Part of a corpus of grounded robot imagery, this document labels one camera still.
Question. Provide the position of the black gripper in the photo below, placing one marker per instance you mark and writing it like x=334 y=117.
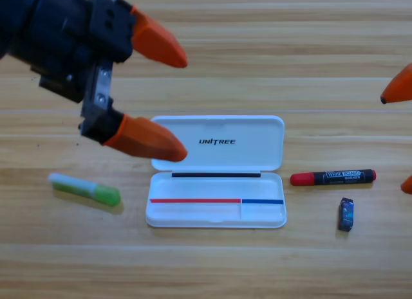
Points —
x=64 y=38

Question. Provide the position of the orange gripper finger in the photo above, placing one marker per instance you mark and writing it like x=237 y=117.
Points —
x=400 y=88
x=408 y=186
x=148 y=138

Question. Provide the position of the dark blue eraser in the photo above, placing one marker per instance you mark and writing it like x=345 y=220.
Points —
x=346 y=215

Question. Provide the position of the red whiteboard marker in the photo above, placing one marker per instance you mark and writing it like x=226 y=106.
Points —
x=334 y=177

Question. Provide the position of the green highlighter pen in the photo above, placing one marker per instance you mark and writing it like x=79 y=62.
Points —
x=87 y=189

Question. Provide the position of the white Unitree pencil case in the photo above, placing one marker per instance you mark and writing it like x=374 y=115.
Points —
x=219 y=183

